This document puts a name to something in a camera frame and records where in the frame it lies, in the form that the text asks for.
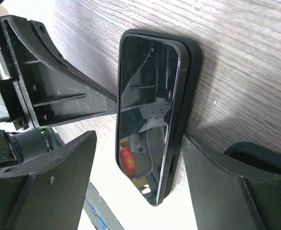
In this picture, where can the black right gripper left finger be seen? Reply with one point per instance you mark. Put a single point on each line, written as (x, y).
(43, 185)

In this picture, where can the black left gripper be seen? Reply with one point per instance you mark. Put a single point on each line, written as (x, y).
(37, 84)

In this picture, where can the dark smartphone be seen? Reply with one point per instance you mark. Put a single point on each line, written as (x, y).
(145, 115)

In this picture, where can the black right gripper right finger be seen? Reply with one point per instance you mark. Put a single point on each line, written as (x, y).
(238, 189)

